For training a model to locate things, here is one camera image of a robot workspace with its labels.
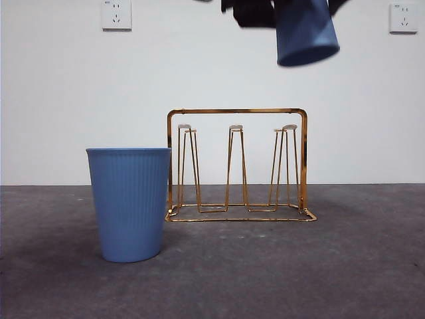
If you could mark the blue ribbed cup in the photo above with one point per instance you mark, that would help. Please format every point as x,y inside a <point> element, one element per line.
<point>305,33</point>
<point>129,206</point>

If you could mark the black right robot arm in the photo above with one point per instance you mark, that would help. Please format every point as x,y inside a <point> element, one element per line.
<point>252,13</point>

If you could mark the white wall socket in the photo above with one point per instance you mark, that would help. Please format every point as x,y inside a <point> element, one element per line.
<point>403,18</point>
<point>116,15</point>

